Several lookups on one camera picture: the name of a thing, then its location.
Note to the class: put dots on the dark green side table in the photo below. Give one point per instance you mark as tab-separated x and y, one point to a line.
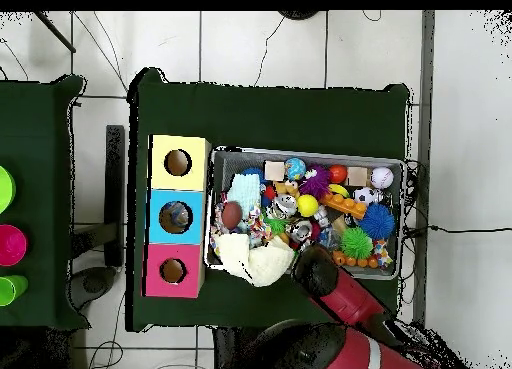
36	125

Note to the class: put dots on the dark green table cloth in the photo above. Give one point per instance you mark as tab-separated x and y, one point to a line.
280	117

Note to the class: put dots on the smooth yellow ball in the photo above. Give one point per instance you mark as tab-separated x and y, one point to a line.
307	206

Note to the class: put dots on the blue white patterned ball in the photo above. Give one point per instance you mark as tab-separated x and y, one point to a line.
295	169

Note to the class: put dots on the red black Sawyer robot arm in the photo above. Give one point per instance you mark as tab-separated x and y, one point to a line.
348	297

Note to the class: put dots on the black upright panel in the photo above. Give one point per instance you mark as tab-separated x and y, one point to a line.
114	185

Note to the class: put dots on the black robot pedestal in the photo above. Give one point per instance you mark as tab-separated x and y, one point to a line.
224	345

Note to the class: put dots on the red orange ball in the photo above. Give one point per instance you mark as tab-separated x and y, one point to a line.
338	174

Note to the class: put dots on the orange toy building brick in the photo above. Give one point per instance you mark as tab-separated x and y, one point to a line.
344	204

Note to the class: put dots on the pink plastic cup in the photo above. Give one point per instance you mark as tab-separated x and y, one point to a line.
12	245

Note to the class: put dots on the lime green plastic cup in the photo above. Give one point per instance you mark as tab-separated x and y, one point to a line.
6	189
12	291

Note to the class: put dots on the black slanted rod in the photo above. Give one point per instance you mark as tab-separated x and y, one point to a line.
56	33

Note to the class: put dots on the wooden box with three holes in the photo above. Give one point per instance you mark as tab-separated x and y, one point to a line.
160	181

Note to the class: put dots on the shallow silver mesh bin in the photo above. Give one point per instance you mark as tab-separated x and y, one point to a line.
240	157

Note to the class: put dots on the purple spiky ball with eyes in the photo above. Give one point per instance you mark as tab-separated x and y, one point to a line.
316	185

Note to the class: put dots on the brown toy football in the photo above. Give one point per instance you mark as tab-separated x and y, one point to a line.
232	216

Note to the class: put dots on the cream knitted cloth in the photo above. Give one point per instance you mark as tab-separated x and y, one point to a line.
256	261

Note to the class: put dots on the green spiky ball with eyes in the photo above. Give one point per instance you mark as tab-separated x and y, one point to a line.
356	243

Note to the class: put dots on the white baseball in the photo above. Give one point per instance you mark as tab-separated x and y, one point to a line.
382	178

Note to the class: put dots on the blue spiky rubber ball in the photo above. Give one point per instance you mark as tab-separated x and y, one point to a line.
376	222

